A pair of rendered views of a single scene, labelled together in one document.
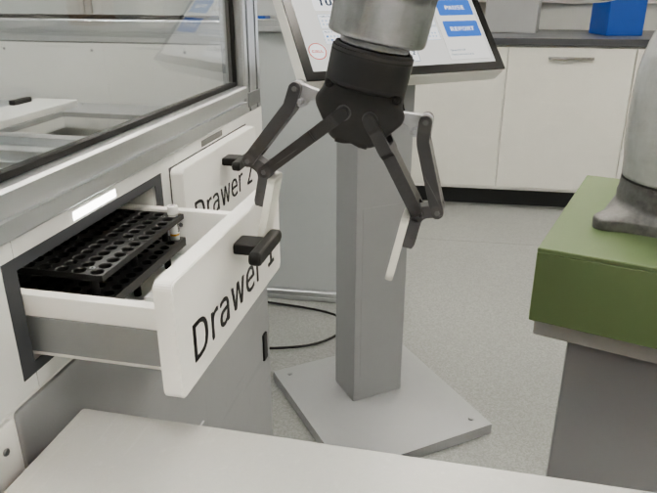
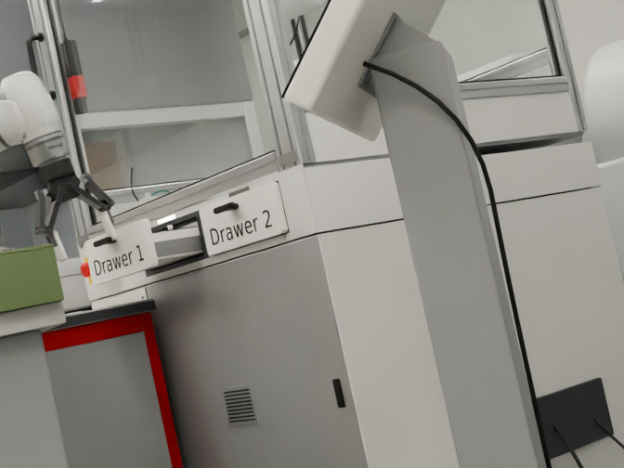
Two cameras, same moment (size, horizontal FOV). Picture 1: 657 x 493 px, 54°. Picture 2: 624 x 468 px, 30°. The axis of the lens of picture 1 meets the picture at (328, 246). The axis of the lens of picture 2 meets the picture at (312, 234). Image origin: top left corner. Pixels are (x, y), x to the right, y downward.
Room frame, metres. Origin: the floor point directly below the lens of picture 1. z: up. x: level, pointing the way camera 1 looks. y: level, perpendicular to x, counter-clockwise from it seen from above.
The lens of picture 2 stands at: (2.63, -1.74, 0.65)
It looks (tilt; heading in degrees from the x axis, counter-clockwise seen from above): 4 degrees up; 128
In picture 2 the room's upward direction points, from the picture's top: 12 degrees counter-clockwise
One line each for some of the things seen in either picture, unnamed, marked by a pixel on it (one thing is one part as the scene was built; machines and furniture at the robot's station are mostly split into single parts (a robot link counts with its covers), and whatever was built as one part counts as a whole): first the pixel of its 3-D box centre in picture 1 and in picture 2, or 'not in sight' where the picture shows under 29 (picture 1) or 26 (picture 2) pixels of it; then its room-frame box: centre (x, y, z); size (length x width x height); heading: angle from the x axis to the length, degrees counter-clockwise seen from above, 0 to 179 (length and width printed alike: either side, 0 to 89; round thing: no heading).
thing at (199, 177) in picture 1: (220, 180); (241, 220); (0.94, 0.16, 0.87); 0.29 x 0.02 x 0.11; 167
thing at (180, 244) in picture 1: (57, 259); not in sight; (0.64, 0.30, 0.87); 0.22 x 0.18 x 0.06; 77
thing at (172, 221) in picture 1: (139, 243); not in sight; (0.62, 0.20, 0.90); 0.18 x 0.02 x 0.01; 167
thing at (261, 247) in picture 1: (253, 246); (107, 240); (0.59, 0.07, 0.91); 0.07 x 0.04 x 0.01; 167
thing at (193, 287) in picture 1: (230, 272); (120, 253); (0.60, 0.10, 0.87); 0.29 x 0.02 x 0.11; 167
